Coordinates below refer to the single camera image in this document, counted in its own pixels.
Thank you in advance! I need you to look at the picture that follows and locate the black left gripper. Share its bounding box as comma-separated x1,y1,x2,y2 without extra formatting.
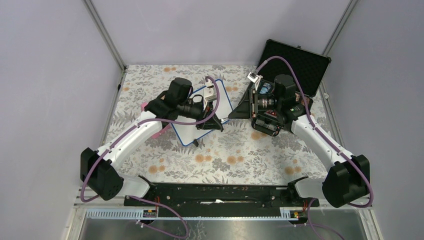
177,97,222,130

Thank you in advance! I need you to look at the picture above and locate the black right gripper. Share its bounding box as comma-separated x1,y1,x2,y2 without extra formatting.
228,88,282,120

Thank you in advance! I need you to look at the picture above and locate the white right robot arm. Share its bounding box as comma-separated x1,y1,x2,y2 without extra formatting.
229,72,374,208

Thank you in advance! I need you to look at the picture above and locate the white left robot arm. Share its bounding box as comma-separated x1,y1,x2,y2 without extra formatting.
80,76,221,206

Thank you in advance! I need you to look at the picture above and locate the triangular black red dealer button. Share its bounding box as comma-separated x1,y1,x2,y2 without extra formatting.
265,110,277,118

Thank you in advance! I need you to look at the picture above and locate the floral patterned table mat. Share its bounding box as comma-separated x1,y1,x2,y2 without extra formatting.
106,65,327,186

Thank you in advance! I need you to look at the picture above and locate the black poker chip case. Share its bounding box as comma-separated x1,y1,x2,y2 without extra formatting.
249,39,332,137

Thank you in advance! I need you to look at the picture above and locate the pink triangular box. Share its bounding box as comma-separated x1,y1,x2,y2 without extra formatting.
140,102,171,139

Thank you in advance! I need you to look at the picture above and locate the left base wiring connector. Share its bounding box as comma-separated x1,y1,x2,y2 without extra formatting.
142,196,160,218

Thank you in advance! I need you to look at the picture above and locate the base wiring connector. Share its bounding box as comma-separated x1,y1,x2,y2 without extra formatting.
290,200,309,224
142,196,160,218

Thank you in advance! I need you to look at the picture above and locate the right base wiring connector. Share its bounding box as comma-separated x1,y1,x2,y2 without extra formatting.
290,200,309,224

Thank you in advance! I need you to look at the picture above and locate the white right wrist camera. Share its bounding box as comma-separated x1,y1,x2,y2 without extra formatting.
247,72,263,84

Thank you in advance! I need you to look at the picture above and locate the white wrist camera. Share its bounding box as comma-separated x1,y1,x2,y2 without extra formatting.
203,85,218,103
247,72,263,84

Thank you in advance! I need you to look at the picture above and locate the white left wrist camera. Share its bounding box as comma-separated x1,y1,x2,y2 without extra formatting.
203,85,218,103

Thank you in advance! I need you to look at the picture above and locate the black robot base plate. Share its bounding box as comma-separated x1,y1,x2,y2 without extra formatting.
143,182,310,218

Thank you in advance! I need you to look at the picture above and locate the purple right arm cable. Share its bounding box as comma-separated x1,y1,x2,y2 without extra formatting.
253,55,375,209

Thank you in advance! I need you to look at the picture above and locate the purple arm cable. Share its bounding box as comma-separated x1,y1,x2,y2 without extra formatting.
80,76,221,204
253,55,375,209

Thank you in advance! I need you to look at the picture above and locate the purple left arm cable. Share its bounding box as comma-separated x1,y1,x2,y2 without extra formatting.
80,76,221,204

